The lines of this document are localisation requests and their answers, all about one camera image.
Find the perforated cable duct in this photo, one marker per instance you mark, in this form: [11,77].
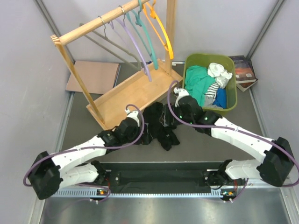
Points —
[96,193]

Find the dark hardcover book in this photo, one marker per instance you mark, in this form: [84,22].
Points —
[243,71]

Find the teal plastic hanger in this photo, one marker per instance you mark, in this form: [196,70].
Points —
[147,43]

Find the orange plastic hanger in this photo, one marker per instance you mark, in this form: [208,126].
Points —
[150,14]

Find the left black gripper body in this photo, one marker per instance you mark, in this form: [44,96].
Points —
[133,138]

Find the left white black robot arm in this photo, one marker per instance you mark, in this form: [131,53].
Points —
[51,172]

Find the lower paperback book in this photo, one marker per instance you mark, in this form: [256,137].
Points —
[245,86]

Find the wooden clothes rack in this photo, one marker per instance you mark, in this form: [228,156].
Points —
[108,109]

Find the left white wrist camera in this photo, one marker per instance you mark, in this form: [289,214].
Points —
[135,115]

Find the white garment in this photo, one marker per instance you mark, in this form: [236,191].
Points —
[220,74]

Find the brown cardboard folder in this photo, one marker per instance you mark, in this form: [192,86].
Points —
[98,77]

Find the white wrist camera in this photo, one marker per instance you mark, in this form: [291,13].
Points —
[180,93]
[135,115]

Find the striped garment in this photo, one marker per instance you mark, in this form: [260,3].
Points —
[212,90]

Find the black tank top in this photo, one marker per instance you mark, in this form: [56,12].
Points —
[154,129]

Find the purple plastic hanger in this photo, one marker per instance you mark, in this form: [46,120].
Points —
[145,67]

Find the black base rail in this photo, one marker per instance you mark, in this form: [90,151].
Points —
[162,177]

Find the green plastic bin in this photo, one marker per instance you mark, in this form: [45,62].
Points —
[204,60]

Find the grey velvet hanger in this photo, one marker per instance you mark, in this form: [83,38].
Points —
[137,67]

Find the blue garment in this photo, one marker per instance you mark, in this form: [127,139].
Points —
[221,98]

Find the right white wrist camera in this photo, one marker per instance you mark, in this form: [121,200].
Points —
[180,93]

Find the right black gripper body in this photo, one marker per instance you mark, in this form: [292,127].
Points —
[179,112]

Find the teal garment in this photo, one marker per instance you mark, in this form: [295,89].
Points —
[197,82]

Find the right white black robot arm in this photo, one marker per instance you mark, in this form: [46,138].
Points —
[272,159]

